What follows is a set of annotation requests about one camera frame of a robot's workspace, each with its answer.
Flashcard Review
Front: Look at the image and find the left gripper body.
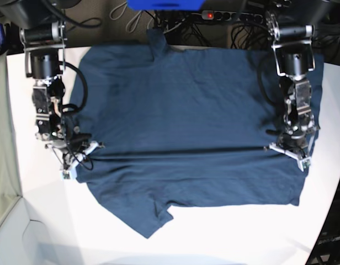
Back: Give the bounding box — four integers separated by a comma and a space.
264, 132, 316, 162

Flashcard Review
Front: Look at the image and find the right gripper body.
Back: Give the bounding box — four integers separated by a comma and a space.
45, 140, 104, 173

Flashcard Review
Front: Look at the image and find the dark blue t-shirt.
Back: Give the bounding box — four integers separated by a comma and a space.
75, 30, 307, 238

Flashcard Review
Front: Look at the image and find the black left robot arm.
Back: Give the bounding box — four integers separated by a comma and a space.
257, 1, 340, 171

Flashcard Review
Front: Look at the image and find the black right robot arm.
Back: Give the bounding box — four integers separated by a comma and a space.
0, 1, 101, 179

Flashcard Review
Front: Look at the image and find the grey-green fabric curtain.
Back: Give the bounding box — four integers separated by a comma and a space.
0, 53, 22, 227

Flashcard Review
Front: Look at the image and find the blue cylinder object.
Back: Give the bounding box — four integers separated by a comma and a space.
0, 23, 6, 46

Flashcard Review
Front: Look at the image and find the black power strip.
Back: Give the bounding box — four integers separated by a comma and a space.
201, 10, 263, 23

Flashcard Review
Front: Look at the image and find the blue plastic bin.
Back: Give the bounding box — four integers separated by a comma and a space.
127, 0, 205, 10

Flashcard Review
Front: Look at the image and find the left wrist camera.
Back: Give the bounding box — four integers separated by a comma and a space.
297, 157, 311, 172

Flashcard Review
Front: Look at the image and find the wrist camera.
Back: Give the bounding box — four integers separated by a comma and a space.
60, 168, 77, 181
297, 157, 311, 172

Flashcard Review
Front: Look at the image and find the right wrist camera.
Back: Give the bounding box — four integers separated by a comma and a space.
60, 168, 77, 181

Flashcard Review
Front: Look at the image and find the white cable loop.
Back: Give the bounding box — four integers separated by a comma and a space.
110, 5, 154, 34

